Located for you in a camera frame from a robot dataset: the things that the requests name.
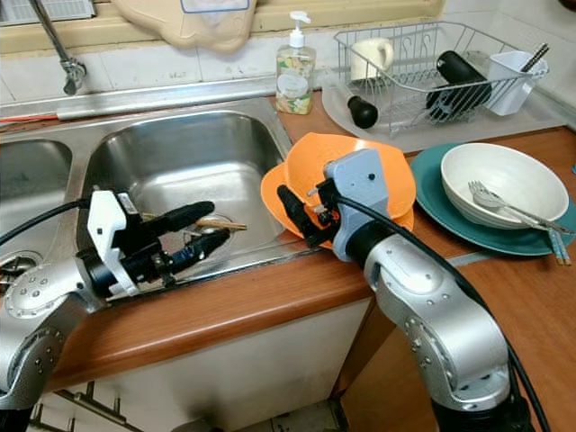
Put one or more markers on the black bottle lid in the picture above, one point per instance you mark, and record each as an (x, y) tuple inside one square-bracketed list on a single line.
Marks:
[(363, 112)]

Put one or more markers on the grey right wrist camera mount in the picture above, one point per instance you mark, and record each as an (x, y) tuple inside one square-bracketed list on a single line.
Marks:
[(364, 184)]

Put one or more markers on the metal faucet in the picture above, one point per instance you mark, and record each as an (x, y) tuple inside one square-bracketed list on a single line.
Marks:
[(54, 40)]

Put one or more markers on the white plastic basket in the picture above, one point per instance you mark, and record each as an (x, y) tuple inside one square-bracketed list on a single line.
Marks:
[(54, 9)]

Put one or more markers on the white utensil holder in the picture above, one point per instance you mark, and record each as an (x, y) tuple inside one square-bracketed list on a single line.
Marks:
[(513, 85)]

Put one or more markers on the white cabinet door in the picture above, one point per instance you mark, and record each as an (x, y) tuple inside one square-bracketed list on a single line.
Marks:
[(234, 369)]

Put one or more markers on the cream mug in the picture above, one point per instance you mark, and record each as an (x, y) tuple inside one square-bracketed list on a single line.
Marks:
[(369, 58)]

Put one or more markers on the metal sink strainer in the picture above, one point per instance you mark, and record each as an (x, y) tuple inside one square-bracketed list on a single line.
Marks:
[(20, 270)]

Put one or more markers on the orange plate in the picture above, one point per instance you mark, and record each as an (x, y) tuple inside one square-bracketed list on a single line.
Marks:
[(272, 202)]

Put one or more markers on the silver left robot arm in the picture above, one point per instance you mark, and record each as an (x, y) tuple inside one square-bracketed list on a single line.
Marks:
[(45, 301)]

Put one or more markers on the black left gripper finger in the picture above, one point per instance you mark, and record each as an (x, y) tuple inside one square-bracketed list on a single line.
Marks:
[(180, 217), (198, 247)]

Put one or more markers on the stainless steel double sink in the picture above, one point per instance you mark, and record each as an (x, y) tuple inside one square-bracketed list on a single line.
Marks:
[(189, 162)]

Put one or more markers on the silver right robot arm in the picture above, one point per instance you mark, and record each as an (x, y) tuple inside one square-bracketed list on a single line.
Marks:
[(441, 306)]

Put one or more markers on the metal fork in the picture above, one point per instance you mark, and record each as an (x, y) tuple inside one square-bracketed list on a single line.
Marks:
[(504, 203), (508, 214)]

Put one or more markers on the soap pump bottle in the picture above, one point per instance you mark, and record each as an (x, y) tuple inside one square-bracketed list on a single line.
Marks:
[(295, 81)]

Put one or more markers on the wooden cabinet door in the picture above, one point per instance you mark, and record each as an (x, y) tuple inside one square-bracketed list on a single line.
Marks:
[(387, 387)]

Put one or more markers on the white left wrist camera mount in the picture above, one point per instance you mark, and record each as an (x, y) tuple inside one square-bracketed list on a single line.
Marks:
[(108, 220)]

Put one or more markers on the white bowl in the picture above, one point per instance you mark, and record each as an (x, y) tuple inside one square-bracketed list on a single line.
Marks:
[(513, 166)]

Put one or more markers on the black bottle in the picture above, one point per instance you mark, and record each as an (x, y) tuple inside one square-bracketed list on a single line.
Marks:
[(463, 76)]

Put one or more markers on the teal plate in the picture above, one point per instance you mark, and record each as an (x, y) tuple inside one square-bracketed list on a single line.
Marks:
[(427, 198)]

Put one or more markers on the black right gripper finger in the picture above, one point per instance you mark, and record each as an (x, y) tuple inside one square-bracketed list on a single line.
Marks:
[(297, 216)]

